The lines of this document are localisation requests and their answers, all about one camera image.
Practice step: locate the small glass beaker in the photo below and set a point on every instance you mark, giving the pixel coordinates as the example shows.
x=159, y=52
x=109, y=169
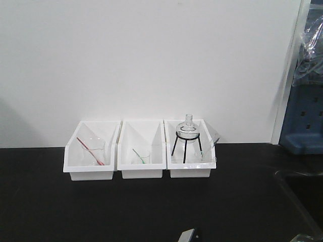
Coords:
x=147, y=154

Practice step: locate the tiny glass beaker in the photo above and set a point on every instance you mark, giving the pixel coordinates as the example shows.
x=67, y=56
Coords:
x=199, y=156

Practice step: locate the large glass beaker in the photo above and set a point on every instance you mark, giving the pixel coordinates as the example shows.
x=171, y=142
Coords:
x=97, y=145

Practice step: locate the black tripod stand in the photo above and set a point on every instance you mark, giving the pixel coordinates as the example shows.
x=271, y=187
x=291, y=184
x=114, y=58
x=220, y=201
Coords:
x=186, y=140

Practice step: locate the round glass flask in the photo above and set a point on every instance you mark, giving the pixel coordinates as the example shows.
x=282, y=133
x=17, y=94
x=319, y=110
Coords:
x=187, y=129

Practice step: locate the middle white plastic bin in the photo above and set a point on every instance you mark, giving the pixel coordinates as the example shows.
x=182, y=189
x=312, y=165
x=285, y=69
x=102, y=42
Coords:
x=143, y=136

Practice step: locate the white plastic bin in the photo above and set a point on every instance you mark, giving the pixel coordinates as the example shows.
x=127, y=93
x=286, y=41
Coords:
x=73, y=156
x=143, y=136
x=192, y=168

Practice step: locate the right white plastic bin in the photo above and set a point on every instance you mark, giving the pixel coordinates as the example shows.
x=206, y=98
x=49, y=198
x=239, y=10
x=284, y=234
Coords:
x=192, y=168

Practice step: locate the clear plastic scoop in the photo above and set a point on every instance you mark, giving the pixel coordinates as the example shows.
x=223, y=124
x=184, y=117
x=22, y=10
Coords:
x=215, y=138

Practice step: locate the left white plastic bin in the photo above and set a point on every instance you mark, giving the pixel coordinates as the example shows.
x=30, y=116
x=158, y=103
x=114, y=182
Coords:
x=73, y=156

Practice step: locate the blue perforated equipment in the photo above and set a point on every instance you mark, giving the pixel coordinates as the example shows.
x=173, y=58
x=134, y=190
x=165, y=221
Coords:
x=302, y=128

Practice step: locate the clear plastic bag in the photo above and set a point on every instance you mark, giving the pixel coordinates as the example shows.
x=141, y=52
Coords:
x=309, y=63

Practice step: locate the black sink basin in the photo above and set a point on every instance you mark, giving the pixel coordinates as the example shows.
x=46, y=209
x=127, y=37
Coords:
x=304, y=190

